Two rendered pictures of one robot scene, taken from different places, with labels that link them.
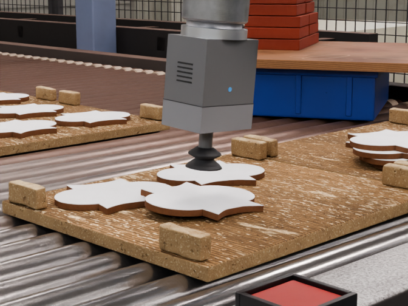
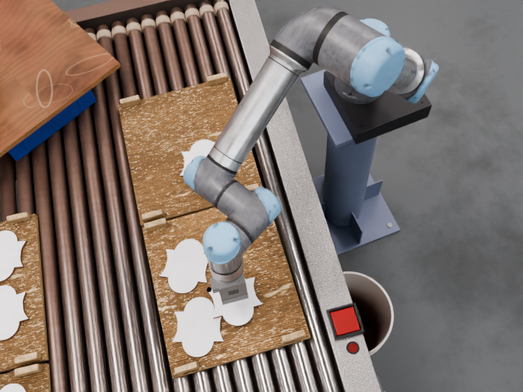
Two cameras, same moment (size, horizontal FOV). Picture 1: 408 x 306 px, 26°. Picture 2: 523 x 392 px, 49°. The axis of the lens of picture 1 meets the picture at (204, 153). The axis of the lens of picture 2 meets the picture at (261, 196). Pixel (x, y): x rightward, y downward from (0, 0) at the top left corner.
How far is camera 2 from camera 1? 1.35 m
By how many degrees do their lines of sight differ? 64
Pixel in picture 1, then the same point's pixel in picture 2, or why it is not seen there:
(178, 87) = (230, 295)
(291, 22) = not seen: outside the picture
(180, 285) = (303, 346)
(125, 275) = (285, 361)
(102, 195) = (201, 334)
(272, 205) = (247, 268)
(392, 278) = (333, 272)
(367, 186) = not seen: hidden behind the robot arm
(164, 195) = (228, 313)
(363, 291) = (339, 289)
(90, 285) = (289, 378)
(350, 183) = not seen: hidden behind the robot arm
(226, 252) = (298, 321)
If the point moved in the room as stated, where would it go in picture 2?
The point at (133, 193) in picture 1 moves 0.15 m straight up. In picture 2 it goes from (206, 319) to (196, 304)
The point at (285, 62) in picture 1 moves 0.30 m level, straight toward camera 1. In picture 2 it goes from (43, 120) to (123, 172)
